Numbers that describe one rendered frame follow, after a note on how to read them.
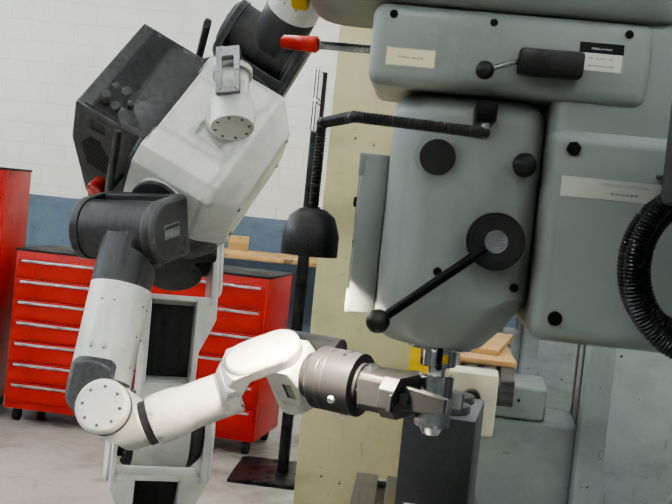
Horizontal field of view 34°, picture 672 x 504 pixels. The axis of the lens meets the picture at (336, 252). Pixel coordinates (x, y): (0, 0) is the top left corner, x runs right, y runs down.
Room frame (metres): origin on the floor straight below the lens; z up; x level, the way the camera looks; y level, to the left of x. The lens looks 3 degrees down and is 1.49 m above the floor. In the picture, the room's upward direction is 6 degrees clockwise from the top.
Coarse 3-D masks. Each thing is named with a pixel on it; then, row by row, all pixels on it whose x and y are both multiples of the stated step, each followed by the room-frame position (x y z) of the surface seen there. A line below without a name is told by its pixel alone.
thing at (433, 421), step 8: (424, 384) 1.41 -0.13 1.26; (432, 384) 1.41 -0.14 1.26; (440, 384) 1.41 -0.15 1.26; (448, 384) 1.41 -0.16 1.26; (432, 392) 1.41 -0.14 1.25; (440, 392) 1.41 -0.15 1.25; (448, 392) 1.41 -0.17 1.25; (448, 400) 1.41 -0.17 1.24; (448, 408) 1.42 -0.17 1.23; (416, 416) 1.42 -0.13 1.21; (424, 416) 1.41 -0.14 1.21; (432, 416) 1.41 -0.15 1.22; (440, 416) 1.41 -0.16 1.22; (448, 416) 1.42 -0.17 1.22; (416, 424) 1.42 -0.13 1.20; (424, 424) 1.41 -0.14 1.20; (432, 424) 1.41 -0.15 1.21; (440, 424) 1.41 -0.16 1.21; (448, 424) 1.42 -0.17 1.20
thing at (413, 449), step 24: (480, 408) 1.88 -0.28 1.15; (408, 432) 1.78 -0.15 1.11; (456, 432) 1.76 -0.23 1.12; (480, 432) 1.94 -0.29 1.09; (408, 456) 1.78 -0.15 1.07; (432, 456) 1.77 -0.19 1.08; (456, 456) 1.76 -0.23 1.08; (408, 480) 1.77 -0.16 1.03; (432, 480) 1.77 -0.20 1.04; (456, 480) 1.76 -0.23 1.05
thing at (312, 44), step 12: (288, 36) 1.54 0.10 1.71; (300, 36) 1.54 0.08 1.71; (312, 36) 1.54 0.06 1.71; (288, 48) 1.55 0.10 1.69; (300, 48) 1.54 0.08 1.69; (312, 48) 1.54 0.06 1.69; (324, 48) 1.54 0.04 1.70; (336, 48) 1.54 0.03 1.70; (348, 48) 1.54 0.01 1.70; (360, 48) 1.54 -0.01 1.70
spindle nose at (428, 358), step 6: (426, 354) 1.41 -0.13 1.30; (432, 354) 1.41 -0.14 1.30; (444, 354) 1.41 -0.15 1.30; (450, 354) 1.41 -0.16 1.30; (456, 354) 1.42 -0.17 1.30; (420, 360) 1.43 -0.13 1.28; (426, 360) 1.41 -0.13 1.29; (432, 360) 1.41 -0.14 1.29; (450, 360) 1.41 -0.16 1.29; (432, 366) 1.41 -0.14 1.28; (444, 366) 1.41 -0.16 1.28; (450, 366) 1.41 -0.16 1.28
